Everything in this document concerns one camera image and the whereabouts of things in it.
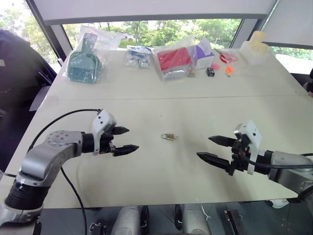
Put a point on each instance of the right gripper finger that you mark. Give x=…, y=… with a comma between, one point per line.
x=223, y=140
x=215, y=159

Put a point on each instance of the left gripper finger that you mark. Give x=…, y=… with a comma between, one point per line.
x=126, y=149
x=121, y=130

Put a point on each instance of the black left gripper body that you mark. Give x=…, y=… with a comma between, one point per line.
x=105, y=144

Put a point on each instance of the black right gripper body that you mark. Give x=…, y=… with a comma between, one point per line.
x=238, y=159

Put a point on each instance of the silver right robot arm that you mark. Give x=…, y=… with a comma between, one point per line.
x=288, y=162

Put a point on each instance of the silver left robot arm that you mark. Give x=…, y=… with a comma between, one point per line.
x=49, y=151

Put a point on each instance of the small brass padlock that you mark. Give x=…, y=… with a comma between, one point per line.
x=171, y=137

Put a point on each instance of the white crumpled object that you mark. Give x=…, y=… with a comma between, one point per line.
x=280, y=203

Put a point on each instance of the grey rounded robot leg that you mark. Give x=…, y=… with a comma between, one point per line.
x=195, y=220
x=126, y=220

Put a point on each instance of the small black box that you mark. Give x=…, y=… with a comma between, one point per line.
x=210, y=72

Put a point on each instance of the small orange plastic piece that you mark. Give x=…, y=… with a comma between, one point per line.
x=229, y=70

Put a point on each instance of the small brown trinket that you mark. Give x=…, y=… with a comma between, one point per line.
x=192, y=73

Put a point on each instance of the blue white packet bag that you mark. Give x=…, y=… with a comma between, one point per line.
x=138, y=57

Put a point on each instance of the pink round disc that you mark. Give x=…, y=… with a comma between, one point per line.
x=216, y=66

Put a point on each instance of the teal plastic scoop set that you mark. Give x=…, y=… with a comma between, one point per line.
x=84, y=64

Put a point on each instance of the grey flat panel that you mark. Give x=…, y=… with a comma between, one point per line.
x=40, y=98

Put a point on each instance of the red scissors in bag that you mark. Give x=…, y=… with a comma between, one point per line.
x=226, y=56

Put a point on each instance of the purple and white box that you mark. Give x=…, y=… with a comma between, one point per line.
x=204, y=55

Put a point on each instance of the red box in plastic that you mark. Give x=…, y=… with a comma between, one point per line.
x=173, y=58

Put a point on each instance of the dark object at table edge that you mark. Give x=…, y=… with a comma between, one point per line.
x=309, y=83

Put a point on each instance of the dark purple jacket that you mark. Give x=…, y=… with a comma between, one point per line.
x=19, y=80

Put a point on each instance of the white roller blind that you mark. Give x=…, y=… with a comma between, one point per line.
x=291, y=22
x=146, y=7

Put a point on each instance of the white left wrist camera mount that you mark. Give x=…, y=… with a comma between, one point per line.
x=101, y=122

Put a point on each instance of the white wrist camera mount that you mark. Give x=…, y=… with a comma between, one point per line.
x=101, y=122
x=253, y=137

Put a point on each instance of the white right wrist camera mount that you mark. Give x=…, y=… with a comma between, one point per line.
x=253, y=137

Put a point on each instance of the black metal bracket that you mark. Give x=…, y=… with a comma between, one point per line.
x=233, y=221
x=97, y=228

